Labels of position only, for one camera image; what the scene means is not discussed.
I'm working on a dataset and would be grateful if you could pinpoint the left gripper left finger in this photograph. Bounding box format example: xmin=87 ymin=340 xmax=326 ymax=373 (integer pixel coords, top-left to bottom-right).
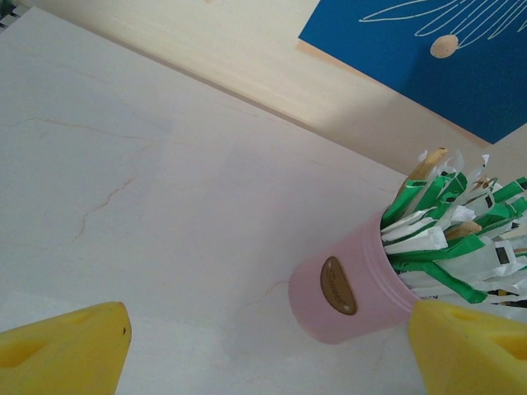
xmin=0 ymin=301 xmax=133 ymax=395

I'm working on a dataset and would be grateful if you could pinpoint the pink cup with oval label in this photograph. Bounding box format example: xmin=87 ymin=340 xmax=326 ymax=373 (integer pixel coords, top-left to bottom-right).
xmin=287 ymin=213 xmax=419 ymax=346

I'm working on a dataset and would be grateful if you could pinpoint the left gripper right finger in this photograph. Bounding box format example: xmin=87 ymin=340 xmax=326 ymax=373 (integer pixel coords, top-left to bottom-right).
xmin=408 ymin=299 xmax=527 ymax=395

